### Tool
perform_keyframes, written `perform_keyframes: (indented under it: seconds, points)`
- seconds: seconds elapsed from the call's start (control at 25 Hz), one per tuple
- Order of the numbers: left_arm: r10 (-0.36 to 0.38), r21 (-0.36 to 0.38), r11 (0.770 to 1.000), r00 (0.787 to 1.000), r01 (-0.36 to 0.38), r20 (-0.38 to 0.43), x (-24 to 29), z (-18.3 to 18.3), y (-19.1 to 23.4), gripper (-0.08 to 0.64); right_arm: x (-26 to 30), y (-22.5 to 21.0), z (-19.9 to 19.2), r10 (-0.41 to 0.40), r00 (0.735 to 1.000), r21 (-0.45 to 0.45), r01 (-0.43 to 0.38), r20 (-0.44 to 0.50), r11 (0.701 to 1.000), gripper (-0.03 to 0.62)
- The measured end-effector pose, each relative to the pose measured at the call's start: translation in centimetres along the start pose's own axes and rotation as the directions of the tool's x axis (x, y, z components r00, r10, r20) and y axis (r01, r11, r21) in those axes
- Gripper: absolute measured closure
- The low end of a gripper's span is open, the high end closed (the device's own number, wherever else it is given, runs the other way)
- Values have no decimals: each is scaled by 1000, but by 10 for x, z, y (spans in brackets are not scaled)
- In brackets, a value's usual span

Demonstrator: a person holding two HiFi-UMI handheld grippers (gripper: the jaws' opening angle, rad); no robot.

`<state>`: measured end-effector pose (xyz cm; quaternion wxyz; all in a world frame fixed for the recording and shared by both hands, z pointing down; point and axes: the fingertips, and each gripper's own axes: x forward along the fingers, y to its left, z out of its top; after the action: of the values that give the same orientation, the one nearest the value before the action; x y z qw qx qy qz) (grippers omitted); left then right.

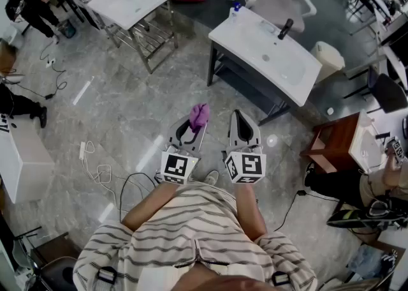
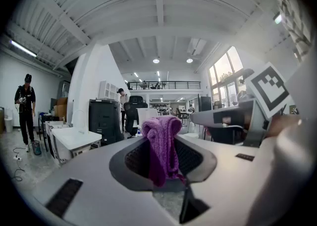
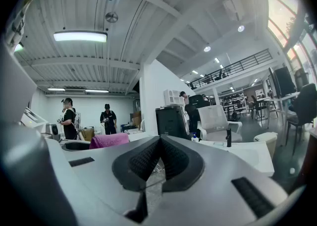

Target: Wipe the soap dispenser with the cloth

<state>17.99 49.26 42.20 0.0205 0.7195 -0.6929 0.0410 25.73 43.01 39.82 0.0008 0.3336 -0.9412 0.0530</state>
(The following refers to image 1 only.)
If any purple cloth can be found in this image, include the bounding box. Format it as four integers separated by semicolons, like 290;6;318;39
189;103;211;133

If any person's striped cream shirt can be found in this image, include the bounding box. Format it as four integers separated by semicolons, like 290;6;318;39
72;181;318;291

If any white sink on wooden cabinet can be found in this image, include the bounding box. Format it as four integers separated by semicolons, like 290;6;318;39
349;109;388;172

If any person's chin and neck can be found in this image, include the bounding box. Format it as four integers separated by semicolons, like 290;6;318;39
168;264;278;291

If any white sink with black faucet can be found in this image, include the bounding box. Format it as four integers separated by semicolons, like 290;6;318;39
208;7;323;107

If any white sink with hose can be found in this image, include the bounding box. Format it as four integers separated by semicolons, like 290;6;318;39
86;0;175;31

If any black chair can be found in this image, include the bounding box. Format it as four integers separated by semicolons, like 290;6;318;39
344;72;408;115

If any beige trash bin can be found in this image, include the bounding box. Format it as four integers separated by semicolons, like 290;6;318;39
310;41;346;83

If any black cable with white socket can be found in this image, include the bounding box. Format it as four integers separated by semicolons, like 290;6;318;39
40;40;68;99

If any black faucet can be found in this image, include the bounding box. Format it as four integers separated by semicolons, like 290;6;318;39
277;18;294;41

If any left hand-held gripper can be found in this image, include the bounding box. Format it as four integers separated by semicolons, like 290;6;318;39
160;115;208;186

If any steel sink stand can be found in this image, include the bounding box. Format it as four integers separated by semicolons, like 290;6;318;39
101;1;179;73

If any person's left forearm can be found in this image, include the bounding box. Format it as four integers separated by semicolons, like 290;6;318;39
120;183;179;232

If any brown wooden cabinet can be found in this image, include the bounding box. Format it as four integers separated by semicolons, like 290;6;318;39
299;112;361;174

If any black bag green stripe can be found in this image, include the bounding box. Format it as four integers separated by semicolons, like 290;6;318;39
326;198;408;230

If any dark sink stand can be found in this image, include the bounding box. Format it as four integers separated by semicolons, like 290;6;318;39
207;40;291;126

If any person's right forearm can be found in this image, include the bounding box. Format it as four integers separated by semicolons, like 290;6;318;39
234;184;268;241

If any black strap buckle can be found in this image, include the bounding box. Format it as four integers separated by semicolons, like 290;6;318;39
97;267;117;284
272;272;291;286

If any black power adapter with cable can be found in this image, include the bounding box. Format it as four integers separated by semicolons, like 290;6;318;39
273;190;307;232

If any black floor cable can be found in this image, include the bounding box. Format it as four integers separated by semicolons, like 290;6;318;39
119;171;160;223

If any person's shoe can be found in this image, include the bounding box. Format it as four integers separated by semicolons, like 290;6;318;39
203;170;220;186

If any blue bottle cap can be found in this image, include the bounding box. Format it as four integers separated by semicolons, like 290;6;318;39
229;1;245;21

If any white counter with black marks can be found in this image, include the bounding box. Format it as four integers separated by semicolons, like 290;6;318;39
0;114;55;204

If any grey soap dish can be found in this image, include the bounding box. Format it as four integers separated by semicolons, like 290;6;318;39
259;20;277;34

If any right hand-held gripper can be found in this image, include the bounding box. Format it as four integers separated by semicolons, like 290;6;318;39
222;110;267;184

